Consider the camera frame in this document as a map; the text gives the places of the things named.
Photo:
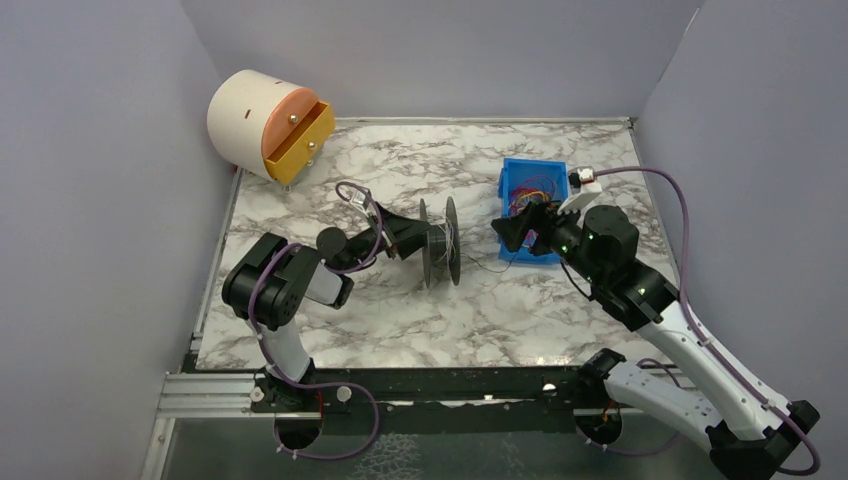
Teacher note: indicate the yellow drawer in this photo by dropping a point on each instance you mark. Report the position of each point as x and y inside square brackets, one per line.
[290, 140]

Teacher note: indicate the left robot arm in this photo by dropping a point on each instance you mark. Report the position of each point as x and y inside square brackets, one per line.
[268, 285]

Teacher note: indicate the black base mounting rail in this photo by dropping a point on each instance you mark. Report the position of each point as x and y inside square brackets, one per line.
[452, 400]

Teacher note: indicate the black cable spool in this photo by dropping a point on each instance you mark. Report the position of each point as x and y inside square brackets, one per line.
[441, 251]

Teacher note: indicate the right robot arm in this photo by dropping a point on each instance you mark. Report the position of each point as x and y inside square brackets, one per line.
[747, 429]

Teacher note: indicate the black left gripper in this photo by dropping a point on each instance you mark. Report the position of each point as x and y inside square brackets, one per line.
[400, 236]

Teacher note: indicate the cream cylindrical drawer cabinet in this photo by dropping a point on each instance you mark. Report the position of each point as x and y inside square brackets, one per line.
[239, 110]

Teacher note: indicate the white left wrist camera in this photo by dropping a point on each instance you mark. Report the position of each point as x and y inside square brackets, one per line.
[359, 199]

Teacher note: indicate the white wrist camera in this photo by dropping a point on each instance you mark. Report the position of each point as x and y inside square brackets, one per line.
[359, 199]
[584, 188]

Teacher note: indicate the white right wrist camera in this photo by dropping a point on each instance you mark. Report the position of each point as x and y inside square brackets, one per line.
[584, 188]

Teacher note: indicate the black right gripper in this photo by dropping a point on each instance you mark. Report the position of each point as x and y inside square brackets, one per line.
[541, 229]

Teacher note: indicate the blue plastic bin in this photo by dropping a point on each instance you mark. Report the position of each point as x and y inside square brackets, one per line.
[525, 181]

